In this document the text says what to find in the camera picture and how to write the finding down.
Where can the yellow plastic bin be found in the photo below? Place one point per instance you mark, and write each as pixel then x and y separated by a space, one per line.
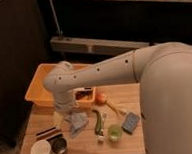
pixel 37 94

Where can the wooden table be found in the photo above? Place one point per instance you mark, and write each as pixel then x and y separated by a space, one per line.
pixel 126 96

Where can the green cucumber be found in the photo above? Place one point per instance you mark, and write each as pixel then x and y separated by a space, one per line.
pixel 98 123

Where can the orange fruit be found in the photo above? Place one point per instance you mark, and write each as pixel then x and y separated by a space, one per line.
pixel 100 98

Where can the blue sponge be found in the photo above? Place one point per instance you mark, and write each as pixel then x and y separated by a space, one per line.
pixel 130 123

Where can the green plastic cup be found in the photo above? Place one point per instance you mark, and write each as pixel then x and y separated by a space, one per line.
pixel 114 133

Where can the white bowl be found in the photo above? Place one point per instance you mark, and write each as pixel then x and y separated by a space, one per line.
pixel 41 147

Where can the metal cup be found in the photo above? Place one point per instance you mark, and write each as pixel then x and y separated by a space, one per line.
pixel 59 146

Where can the grey blue cloth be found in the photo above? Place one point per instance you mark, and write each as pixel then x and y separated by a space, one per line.
pixel 77 122

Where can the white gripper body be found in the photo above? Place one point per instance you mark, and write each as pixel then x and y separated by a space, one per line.
pixel 64 102

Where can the grey metal shelf rail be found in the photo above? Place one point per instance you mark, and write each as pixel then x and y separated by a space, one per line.
pixel 94 46

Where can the dark brown object in bin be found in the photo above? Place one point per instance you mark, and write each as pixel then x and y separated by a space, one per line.
pixel 84 95

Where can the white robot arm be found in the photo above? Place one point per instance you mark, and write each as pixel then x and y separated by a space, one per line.
pixel 164 75

